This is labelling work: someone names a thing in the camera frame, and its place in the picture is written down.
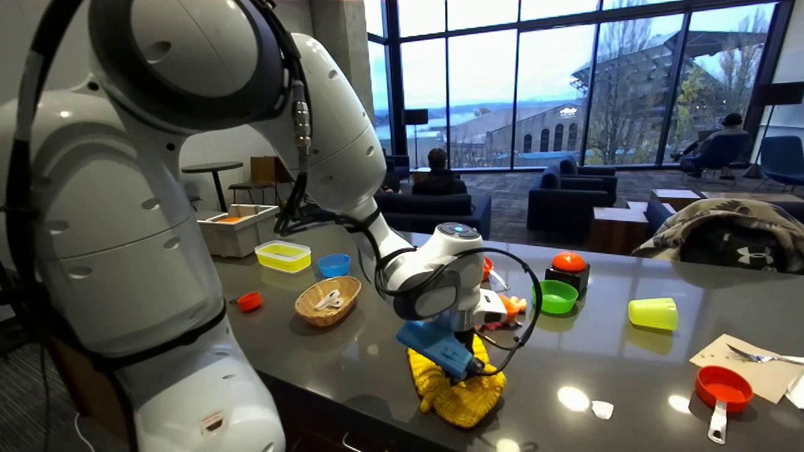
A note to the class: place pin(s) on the seated person by window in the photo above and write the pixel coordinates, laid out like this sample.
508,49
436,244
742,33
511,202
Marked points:
719,142

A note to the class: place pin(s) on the round wicker basket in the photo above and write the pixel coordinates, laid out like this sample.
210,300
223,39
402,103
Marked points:
328,301

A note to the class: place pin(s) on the yellow-green block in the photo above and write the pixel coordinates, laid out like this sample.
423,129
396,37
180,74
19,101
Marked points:
654,315

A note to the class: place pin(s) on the red measuring cup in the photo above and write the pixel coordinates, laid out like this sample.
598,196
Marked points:
723,391

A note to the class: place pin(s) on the white storage bin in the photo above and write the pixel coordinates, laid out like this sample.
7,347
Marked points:
237,229

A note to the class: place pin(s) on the black round table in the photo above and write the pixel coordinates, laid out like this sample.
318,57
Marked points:
214,170

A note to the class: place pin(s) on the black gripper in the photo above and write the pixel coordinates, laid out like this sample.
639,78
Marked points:
478,354

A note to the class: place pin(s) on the white paper sheet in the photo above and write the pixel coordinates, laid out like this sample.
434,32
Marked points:
754,373

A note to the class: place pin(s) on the yellow plastic container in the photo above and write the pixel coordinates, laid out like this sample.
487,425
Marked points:
282,258

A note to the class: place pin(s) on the wooden side table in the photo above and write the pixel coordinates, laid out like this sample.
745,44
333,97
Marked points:
619,226

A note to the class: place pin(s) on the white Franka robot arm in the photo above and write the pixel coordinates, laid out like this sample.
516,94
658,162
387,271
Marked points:
110,217

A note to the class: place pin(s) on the small blue bowl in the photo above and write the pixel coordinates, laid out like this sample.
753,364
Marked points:
335,266

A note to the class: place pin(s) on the yellow knitted towel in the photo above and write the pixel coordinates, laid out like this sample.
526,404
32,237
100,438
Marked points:
462,397

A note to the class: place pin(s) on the small red object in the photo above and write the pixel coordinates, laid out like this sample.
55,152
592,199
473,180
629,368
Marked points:
250,301

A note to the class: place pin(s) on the dark blue armchair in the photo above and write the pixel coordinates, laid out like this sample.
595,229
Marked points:
575,205

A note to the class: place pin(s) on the seated person on sofa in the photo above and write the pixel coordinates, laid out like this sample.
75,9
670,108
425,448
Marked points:
439,177

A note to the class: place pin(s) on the small white item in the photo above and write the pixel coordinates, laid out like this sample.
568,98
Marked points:
331,300

